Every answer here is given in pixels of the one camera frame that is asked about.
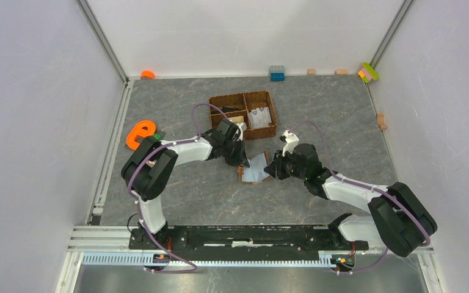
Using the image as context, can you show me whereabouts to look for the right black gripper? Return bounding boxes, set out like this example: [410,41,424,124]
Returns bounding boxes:
[263,148,307,181]

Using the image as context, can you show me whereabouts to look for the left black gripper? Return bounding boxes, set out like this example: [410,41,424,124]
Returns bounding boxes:
[222,137,249,168]

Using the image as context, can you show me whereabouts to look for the brown leather card holder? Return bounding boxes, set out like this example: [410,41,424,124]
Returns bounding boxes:
[237,151,271,184]

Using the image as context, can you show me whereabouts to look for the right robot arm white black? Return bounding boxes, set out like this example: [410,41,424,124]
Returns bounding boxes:
[264,143,438,257]

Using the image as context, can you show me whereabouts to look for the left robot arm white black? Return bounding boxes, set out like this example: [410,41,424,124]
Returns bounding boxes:
[120,118,250,249]

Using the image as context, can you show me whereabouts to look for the gold card in basket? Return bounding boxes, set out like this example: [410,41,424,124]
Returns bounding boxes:
[228,116,245,124]

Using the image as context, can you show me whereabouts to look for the white cards in basket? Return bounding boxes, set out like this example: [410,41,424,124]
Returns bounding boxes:
[248,107,272,129]

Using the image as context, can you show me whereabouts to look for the black card in basket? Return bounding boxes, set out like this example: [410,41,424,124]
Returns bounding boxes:
[221,107,241,114]

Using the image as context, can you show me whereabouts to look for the brown wicker divided basket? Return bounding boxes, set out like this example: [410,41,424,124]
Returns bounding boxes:
[208,90,278,140]

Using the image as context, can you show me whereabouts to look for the green toy block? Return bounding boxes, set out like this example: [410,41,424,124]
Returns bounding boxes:
[153,132,166,140]

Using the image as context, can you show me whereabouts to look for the blue grey toy brick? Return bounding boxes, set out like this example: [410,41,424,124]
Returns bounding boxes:
[269,65,286,82]

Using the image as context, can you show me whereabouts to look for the orange plastic letter toy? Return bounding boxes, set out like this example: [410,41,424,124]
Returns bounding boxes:
[126,120,156,151]

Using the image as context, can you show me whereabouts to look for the wooden arch block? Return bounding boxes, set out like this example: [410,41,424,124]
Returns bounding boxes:
[376,113,388,131]

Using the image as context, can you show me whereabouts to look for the green pink yellow brick stack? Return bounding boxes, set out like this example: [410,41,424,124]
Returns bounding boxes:
[357,62,380,84]

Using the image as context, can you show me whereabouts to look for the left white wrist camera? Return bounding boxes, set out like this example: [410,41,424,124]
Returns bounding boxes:
[234,123,247,141]

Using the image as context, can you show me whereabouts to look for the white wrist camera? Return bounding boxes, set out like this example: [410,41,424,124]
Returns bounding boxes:
[234,123,247,141]
[280,130,299,156]

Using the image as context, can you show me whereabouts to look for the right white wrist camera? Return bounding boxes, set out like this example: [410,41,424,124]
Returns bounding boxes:
[280,130,299,156]

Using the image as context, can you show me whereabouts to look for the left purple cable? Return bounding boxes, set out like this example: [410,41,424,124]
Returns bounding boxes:
[127,103,229,275]

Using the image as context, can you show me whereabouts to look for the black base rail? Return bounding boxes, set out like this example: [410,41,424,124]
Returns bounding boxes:
[128,225,369,264]

